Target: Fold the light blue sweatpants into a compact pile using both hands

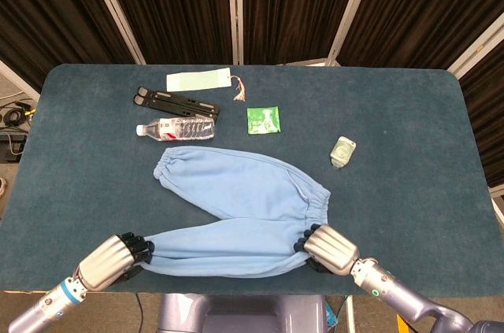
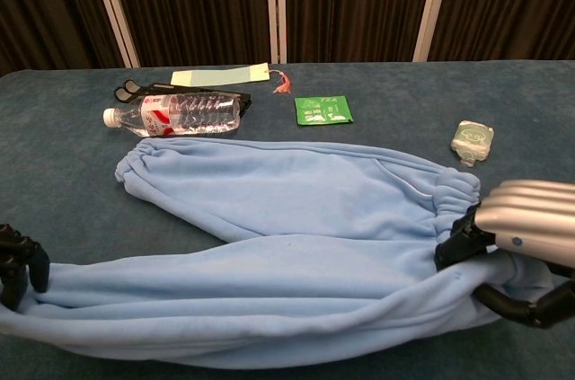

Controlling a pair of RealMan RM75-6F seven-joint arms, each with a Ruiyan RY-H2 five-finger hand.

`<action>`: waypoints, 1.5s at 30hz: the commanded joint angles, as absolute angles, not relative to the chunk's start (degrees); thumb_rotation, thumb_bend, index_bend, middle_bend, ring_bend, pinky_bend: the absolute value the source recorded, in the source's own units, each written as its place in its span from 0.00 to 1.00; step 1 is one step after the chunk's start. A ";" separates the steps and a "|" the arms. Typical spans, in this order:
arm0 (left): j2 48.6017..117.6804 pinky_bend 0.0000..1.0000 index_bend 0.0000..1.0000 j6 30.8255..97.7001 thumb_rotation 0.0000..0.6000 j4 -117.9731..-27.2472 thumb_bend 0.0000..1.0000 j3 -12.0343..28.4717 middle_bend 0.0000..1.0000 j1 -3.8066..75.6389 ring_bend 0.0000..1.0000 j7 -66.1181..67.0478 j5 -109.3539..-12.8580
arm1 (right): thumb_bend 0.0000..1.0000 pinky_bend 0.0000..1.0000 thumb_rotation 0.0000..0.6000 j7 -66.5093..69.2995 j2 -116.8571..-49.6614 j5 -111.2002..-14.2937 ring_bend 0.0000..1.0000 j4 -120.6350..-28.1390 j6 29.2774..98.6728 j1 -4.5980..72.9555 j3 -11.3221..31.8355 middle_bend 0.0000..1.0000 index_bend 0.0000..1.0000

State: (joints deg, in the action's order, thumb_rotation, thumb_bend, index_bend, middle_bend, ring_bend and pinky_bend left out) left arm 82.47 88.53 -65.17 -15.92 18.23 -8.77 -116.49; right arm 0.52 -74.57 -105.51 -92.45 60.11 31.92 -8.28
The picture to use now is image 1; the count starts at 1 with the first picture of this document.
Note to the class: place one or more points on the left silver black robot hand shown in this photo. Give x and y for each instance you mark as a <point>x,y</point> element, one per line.
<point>104,262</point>

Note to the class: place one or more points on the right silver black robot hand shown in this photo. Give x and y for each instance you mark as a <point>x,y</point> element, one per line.
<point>330,248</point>

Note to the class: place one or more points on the light blue sweatpants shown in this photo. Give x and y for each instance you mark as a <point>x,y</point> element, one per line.
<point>236,191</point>

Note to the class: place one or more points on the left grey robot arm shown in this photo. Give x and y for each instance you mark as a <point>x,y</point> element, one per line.
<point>47,305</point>

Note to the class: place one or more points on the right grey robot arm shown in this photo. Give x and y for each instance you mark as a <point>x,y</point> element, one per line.
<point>397,293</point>

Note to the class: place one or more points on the purple grey robot base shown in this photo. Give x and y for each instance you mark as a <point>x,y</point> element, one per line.
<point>244,315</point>

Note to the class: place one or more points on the white table leg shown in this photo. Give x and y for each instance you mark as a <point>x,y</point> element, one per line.
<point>350,315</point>

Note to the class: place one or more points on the yellow floor tape strip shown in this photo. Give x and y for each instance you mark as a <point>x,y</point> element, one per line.
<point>401,325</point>

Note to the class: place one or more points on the green square packet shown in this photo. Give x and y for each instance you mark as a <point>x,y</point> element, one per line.
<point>263,120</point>

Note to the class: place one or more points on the black box on floor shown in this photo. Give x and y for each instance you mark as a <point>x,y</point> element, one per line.
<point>10,148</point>

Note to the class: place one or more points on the clear plastic water bottle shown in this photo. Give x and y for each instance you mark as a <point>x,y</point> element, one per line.
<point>181,128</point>

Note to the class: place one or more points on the black folding stand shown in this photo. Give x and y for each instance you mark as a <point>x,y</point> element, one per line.
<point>177,101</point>

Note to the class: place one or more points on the pale bookmark with tassel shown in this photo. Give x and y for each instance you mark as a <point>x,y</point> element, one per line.
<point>197,79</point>

